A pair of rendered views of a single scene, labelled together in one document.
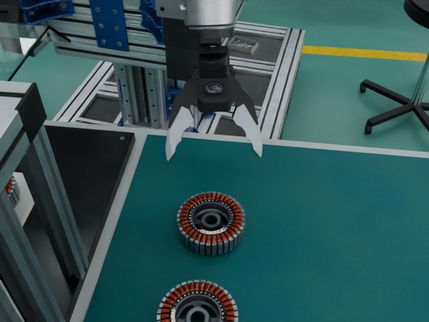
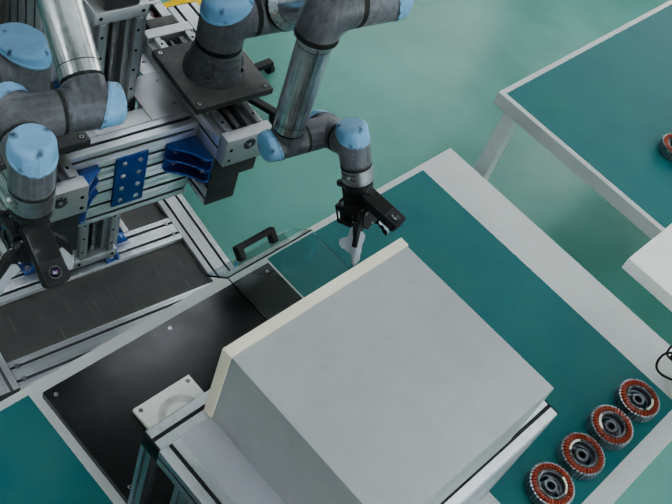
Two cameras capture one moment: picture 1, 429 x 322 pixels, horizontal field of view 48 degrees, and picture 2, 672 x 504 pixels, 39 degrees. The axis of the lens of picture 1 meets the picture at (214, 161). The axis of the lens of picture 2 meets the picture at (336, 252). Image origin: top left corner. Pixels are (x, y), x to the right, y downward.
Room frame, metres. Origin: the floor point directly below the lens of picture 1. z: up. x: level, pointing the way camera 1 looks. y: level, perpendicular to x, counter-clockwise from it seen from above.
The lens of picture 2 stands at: (0.03, 1.50, 2.60)
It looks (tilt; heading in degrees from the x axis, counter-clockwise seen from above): 49 degrees down; 292
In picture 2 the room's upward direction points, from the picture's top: 23 degrees clockwise
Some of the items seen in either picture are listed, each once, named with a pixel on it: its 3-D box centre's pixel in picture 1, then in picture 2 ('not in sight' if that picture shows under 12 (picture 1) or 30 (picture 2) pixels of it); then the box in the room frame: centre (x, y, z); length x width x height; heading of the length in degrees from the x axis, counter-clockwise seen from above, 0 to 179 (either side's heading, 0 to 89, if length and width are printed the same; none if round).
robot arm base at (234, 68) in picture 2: not in sight; (216, 53); (1.11, 0.01, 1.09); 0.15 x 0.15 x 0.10
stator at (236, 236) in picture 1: (210, 222); not in sight; (0.49, 0.01, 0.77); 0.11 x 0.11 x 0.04
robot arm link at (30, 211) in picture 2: not in sight; (29, 196); (0.84, 0.81, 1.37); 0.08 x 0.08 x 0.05
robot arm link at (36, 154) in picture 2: not in sight; (31, 161); (0.84, 0.80, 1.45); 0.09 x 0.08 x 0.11; 157
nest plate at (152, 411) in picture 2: not in sight; (182, 417); (0.56, 0.62, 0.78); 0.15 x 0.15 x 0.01; 83
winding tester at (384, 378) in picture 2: not in sight; (378, 398); (0.22, 0.56, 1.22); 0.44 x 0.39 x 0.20; 83
